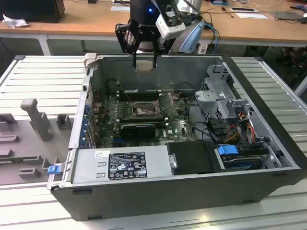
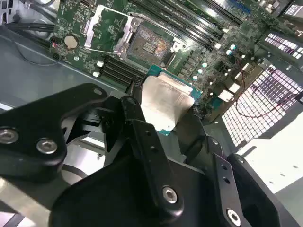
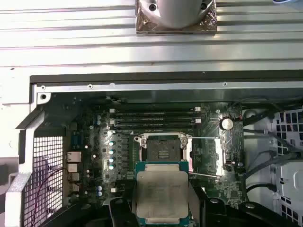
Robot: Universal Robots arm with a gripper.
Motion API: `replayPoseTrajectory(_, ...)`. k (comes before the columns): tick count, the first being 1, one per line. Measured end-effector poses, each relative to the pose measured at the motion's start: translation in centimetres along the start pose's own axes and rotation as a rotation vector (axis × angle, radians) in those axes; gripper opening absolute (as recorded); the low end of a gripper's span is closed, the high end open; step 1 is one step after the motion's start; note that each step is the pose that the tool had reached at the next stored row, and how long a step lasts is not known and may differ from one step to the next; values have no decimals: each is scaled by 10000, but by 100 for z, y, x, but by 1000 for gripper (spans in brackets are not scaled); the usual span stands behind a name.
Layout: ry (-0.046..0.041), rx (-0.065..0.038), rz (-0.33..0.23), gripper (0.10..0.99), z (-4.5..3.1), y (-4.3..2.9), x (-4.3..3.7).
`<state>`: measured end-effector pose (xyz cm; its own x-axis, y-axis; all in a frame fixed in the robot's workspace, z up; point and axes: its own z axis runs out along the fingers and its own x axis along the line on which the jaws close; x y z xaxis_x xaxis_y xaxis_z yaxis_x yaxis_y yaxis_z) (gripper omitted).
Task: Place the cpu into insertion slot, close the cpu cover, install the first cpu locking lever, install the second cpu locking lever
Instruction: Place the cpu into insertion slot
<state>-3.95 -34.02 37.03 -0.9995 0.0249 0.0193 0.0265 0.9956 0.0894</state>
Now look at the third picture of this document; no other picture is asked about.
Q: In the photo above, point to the metal CPU socket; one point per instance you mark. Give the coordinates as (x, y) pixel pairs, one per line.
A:
(163, 147)

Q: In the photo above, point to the black grey PC case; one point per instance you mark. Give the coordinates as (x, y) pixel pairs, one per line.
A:
(165, 79)

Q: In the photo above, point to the silver coin cell battery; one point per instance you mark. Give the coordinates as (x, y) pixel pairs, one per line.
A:
(226, 123)

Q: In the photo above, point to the metal socket cover frame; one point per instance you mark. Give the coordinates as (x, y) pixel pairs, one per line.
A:
(218, 153)

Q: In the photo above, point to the black RAM slot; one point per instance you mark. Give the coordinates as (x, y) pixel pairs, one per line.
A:
(154, 120)
(154, 125)
(154, 109)
(154, 114)

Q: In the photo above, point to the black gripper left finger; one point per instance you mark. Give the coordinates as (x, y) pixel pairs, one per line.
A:
(120, 212)

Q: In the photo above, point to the metal rear port block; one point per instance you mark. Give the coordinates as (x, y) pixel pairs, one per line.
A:
(73, 170)

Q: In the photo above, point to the green motherboard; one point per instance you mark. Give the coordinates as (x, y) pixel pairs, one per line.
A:
(208, 112)

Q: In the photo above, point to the grey metal drive cage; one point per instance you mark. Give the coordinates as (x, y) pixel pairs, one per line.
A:
(291, 179)

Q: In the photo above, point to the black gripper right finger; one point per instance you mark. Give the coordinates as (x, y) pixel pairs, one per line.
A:
(225, 215)

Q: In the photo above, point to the silver green CPU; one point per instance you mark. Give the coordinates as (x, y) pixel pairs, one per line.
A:
(161, 189)

